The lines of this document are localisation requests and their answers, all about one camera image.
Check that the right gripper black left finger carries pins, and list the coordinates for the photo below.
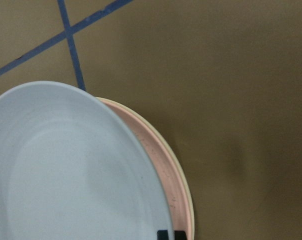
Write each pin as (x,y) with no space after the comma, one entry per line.
(162,235)

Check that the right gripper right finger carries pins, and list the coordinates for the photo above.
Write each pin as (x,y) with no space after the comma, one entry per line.
(180,235)

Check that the pink plate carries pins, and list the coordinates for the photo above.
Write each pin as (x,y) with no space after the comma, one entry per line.
(163,170)

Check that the blue plate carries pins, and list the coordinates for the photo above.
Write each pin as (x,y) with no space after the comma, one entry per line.
(71,169)

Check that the cream plate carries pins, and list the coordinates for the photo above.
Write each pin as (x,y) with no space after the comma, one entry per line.
(183,180)

